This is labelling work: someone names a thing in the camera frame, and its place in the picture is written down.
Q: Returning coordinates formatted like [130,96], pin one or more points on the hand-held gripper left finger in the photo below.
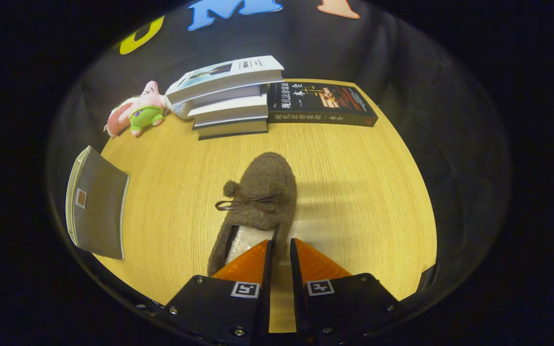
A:
[263,312]

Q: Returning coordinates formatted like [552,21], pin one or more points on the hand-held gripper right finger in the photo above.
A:
[301,307]

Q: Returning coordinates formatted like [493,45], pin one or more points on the brown fuzzy shoe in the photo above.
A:
[267,180]

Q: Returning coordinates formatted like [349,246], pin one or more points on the white fabric storage box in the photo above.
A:
[99,211]

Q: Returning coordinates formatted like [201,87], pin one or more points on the dark-covered white book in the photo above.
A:
[231,129]

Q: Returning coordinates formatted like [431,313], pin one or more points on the thick white book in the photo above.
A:
[231,111]

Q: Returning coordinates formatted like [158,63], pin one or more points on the black book with orange print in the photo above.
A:
[320,103]

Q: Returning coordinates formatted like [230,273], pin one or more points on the white and blue plush toy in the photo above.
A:
[181,109]

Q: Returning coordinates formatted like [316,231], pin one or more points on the thin white book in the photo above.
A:
[229,96]

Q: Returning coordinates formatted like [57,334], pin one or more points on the pink starfish plush toy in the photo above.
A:
[147,113]

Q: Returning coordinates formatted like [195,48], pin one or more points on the white book with picture cover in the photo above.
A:
[229,77]

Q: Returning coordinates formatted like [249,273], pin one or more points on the watermelon slice plush toy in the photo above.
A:
[116,117]

